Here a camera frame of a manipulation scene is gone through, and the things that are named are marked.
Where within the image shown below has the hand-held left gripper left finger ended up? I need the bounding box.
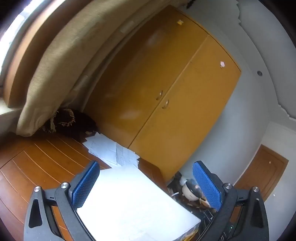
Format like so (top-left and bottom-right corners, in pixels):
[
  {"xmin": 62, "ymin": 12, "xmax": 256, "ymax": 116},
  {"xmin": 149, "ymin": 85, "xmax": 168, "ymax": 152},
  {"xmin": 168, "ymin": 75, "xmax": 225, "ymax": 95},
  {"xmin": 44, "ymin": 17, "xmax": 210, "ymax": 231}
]
[{"xmin": 24, "ymin": 160, "xmax": 100, "ymax": 241}]

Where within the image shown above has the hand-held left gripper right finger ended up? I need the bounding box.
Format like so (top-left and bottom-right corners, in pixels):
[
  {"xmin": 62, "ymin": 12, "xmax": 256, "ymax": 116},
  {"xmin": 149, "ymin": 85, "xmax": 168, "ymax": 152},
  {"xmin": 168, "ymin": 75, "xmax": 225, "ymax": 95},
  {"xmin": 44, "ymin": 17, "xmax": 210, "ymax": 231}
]
[{"xmin": 192, "ymin": 161, "xmax": 270, "ymax": 241}]

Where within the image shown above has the white electric pot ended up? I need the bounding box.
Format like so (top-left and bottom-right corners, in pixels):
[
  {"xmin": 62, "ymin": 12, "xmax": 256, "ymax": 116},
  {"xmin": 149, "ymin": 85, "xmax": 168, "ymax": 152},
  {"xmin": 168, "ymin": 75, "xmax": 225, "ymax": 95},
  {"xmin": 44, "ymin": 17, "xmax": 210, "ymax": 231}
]
[{"xmin": 181, "ymin": 179, "xmax": 204, "ymax": 202}]

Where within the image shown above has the stack of white papers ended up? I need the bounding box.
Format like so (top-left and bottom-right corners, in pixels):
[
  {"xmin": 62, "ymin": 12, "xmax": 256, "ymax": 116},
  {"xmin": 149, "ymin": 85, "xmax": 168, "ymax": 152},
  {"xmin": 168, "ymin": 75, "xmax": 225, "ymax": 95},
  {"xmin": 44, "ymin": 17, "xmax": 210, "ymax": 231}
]
[{"xmin": 83, "ymin": 133, "xmax": 140, "ymax": 167}]

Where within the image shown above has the brown wooden door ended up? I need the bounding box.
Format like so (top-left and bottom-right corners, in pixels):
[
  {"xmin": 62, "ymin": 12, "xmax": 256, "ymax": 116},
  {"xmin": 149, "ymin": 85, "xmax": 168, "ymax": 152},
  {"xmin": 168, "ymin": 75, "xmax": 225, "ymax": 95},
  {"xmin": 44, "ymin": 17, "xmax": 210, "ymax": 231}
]
[{"xmin": 233, "ymin": 144, "xmax": 289, "ymax": 202}]

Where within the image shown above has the dark fringed cloth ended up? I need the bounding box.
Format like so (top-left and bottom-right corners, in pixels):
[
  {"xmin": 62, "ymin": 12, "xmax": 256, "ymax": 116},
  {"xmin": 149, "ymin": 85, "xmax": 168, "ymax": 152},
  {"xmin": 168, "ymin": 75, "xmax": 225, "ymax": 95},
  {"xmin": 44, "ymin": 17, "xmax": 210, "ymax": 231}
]
[{"xmin": 38, "ymin": 108, "xmax": 97, "ymax": 142}]

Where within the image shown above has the beige curtain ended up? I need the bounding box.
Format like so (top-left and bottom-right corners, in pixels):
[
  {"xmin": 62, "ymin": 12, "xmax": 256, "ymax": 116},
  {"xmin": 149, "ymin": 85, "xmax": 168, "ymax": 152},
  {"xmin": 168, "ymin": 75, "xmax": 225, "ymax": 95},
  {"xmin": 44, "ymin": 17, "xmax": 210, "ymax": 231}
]
[{"xmin": 16, "ymin": 0, "xmax": 185, "ymax": 137}]

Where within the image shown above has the yellow wooden wardrobe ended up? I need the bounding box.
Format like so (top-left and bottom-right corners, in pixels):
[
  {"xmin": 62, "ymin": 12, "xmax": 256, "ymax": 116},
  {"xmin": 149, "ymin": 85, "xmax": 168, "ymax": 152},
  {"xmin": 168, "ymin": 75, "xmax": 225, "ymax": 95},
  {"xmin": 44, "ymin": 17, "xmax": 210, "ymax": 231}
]
[{"xmin": 84, "ymin": 5, "xmax": 242, "ymax": 183}]

